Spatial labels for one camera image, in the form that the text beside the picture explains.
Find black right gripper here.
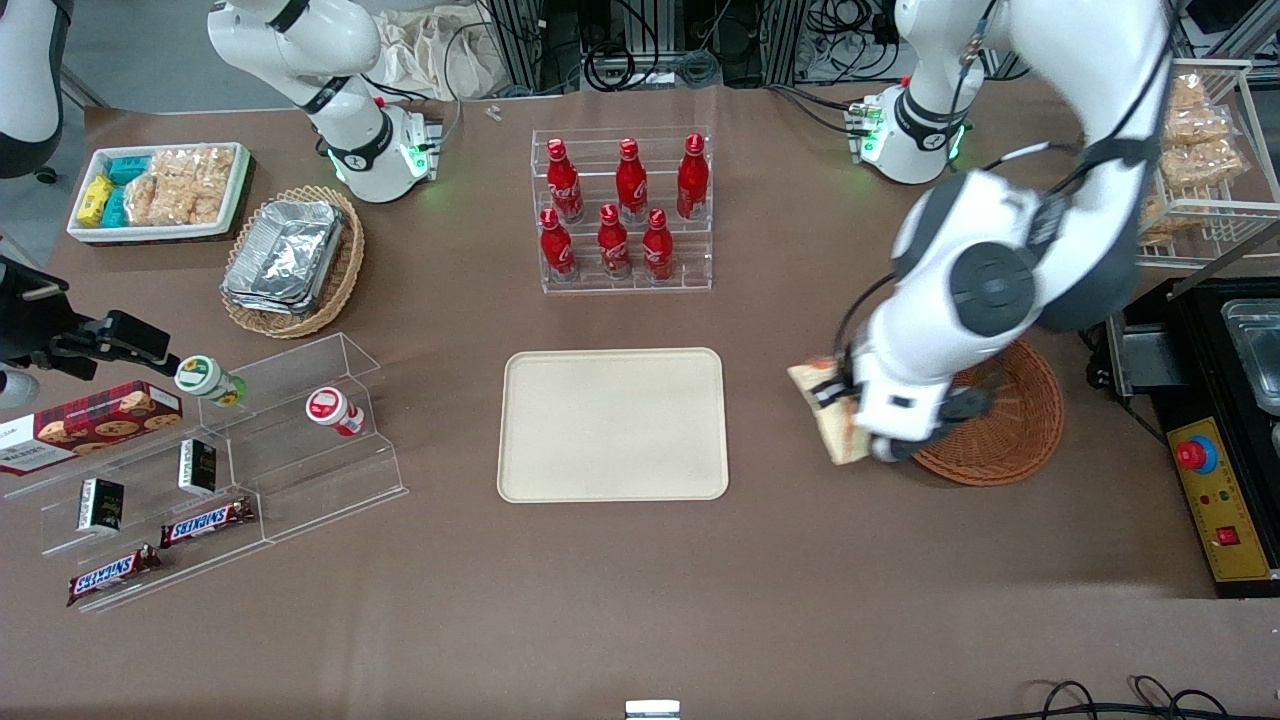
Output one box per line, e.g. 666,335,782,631
0,258,182,379

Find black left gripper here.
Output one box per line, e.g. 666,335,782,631
812,378,994,428

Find triangular sandwich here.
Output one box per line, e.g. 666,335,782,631
787,357,873,467

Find round brown wicker basket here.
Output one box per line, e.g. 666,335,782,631
908,336,1065,488

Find oval tan wicker basket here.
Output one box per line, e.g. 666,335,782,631
220,185,366,340

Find beige plastic serving tray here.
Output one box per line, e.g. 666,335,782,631
497,347,730,504

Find green lidded cup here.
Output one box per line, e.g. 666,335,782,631
175,355,248,408

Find red tartan cookie box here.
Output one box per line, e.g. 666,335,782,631
0,380,185,477

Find white rectangular snack bin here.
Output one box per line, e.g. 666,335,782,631
66,142,253,244

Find small black white box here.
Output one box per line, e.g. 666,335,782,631
77,478,126,534
178,438,218,497

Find clear bag of rice crackers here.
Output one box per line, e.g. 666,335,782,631
125,172,193,227
150,147,239,226

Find yellow snack box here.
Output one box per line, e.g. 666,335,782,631
77,175,115,227

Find stack of foil trays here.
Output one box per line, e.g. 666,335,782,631
222,198,348,317

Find clear acrylic bottle rack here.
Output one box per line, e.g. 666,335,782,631
531,127,714,295

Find snickers chocolate bar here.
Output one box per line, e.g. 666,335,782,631
67,545,163,608
160,497,256,549

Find red lidded cup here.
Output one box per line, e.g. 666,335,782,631
305,387,367,438

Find red cola bottle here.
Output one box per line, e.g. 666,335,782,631
615,138,649,225
676,133,711,222
539,207,578,282
597,204,633,281
545,138,586,224
641,208,675,283

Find clear acrylic step shelf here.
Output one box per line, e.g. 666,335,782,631
195,333,409,546
0,400,269,613

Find black equipment base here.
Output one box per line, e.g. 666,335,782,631
1148,275,1280,599

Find beige cloth bag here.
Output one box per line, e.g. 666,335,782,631
372,8,503,101

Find yellow control panel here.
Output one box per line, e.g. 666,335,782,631
1165,415,1277,584

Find steel pan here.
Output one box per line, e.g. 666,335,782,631
1220,298,1280,421

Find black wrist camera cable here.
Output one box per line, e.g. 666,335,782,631
833,270,901,386

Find grey metal bracket box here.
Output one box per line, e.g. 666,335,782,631
1104,320,1171,397

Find white wire rack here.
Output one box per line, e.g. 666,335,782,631
1135,58,1280,269

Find black floor cables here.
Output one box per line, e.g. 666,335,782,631
1000,675,1280,720

